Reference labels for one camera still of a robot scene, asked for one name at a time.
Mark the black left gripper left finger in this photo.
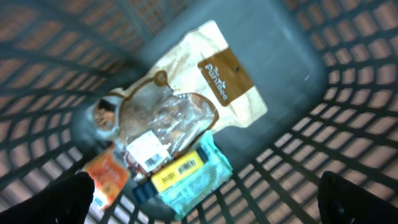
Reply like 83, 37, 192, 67
1, 172, 95, 224

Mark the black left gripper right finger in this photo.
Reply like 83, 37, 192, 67
317, 171, 397, 224

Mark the teal snack packet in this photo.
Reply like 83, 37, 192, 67
159, 131, 233, 220

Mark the beige Pantree snack bag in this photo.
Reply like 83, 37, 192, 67
88, 21, 267, 179

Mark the orange snack packet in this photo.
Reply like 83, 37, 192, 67
82, 144, 131, 210

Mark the yellow and blue bar packet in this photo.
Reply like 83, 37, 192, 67
132, 146, 209, 204

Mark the dark grey plastic basket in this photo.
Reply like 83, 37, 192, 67
1, 0, 397, 223

